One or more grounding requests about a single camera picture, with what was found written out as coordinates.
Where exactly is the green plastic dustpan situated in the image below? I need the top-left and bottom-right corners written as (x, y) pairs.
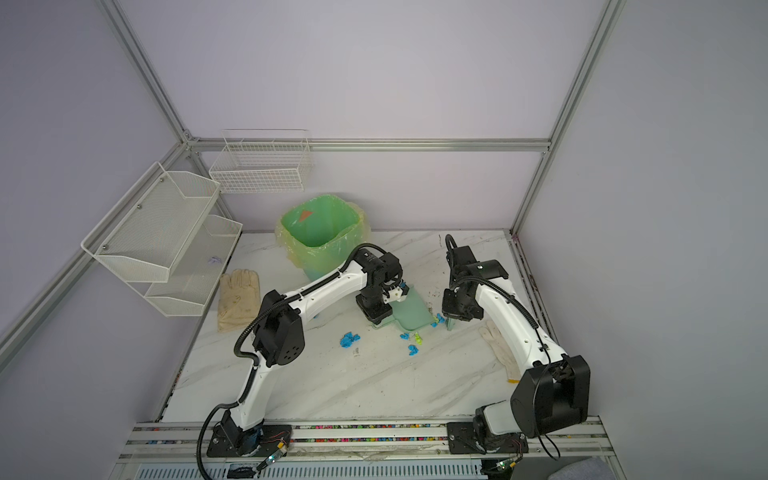
top-left (373, 288), bottom-right (435, 333)

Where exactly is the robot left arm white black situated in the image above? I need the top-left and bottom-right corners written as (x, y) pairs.
top-left (196, 243), bottom-right (409, 459)

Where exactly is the robot right arm white black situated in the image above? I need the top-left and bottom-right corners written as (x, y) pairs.
top-left (442, 234), bottom-right (591, 450)

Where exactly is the paper scraps cluster near brush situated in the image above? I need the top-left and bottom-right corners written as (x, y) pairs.
top-left (432, 313), bottom-right (448, 328)

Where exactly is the paper scraps cluster centre right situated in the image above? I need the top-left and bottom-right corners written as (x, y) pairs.
top-left (400, 332), bottom-right (423, 356)

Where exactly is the blue paper scrap centre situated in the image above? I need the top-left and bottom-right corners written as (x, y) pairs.
top-left (340, 332), bottom-right (360, 348)

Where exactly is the white knit glove right side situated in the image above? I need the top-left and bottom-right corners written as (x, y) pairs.
top-left (478, 320), bottom-right (521, 384)

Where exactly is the green trash bin with bag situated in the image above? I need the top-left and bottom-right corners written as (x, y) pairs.
top-left (275, 194), bottom-right (370, 280)

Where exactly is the beige glove left side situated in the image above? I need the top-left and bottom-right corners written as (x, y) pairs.
top-left (217, 269), bottom-right (261, 333)

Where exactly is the white mesh two-tier shelf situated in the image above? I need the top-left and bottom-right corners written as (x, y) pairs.
top-left (81, 163), bottom-right (242, 317)

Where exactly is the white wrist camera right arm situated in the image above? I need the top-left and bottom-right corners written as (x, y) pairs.
top-left (383, 281), bottom-right (410, 304)

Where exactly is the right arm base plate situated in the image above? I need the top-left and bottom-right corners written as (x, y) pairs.
top-left (446, 422), bottom-right (529, 455)

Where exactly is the white slotted cable duct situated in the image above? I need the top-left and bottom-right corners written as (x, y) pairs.
top-left (133, 460), bottom-right (488, 480)

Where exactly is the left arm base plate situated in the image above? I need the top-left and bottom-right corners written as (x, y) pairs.
top-left (203, 423), bottom-right (293, 459)

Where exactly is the white wire basket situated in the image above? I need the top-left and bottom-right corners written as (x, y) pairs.
top-left (209, 129), bottom-right (314, 194)

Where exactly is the aluminium front rail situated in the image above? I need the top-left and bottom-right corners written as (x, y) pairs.
top-left (117, 417), bottom-right (616, 464)

